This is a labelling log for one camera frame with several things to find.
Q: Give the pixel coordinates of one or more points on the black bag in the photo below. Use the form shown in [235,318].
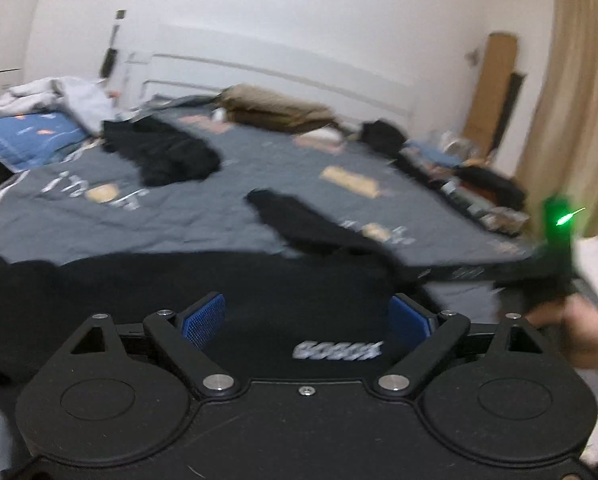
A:
[384,137]

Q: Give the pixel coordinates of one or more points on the person's right hand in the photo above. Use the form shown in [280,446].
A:
[586,330]

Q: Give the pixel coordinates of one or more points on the folded clothes stack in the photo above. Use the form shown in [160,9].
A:
[434,152]
[489,182]

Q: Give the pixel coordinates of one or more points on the white grey clothes pile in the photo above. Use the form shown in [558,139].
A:
[74,97]

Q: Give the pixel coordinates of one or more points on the white headboard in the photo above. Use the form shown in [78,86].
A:
[279,65]

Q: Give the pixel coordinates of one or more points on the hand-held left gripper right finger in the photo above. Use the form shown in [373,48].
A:
[409,320]

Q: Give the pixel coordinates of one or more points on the white pillow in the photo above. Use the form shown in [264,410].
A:
[324,136]

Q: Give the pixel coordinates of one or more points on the black wall-hung device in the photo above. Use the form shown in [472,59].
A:
[110,62]

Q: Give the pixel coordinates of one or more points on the beige curtain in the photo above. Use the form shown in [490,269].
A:
[579,110]

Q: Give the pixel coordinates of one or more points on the blue folded garment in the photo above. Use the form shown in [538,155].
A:
[29,135]

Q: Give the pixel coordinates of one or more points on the cardboard sheet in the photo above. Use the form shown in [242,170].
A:
[494,85]

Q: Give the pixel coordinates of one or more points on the khaki folded blanket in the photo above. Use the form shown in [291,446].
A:
[274,107]

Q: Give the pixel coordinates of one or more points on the black clothes pile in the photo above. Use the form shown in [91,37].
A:
[164,152]

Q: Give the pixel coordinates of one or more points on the white wardrobe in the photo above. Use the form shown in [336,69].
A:
[4,35]

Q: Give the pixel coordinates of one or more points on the grey printed quilt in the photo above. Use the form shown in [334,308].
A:
[229,200]

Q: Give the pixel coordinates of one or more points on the black printed t-shirt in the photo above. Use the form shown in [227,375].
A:
[289,300]

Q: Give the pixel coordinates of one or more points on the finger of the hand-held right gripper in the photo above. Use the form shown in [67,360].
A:
[431,275]

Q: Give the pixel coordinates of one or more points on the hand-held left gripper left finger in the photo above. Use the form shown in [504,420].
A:
[206,317]

